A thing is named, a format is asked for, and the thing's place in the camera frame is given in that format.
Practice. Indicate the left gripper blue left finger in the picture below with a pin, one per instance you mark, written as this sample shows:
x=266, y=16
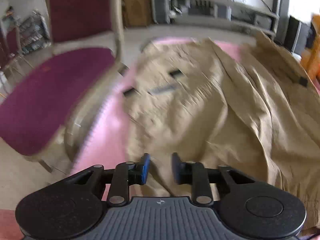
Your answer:
x=123, y=176

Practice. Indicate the khaki jacket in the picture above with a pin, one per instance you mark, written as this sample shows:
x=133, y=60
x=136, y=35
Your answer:
x=259, y=115

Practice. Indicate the long metal tv shelf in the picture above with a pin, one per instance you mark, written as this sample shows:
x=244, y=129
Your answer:
x=224, y=14

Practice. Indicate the maroon banquet chair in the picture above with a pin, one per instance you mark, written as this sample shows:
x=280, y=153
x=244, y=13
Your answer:
x=60, y=98

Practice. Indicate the pink cartoon blanket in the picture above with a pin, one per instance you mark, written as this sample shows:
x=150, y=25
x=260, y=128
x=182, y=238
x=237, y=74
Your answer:
x=77, y=207

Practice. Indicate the wooden cabinet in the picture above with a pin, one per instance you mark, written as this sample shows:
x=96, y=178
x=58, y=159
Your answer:
x=137, y=13

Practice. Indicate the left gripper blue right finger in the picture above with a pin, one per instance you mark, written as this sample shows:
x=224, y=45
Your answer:
x=195, y=175

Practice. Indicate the grey tall speaker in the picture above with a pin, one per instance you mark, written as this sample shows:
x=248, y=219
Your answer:
x=160, y=11

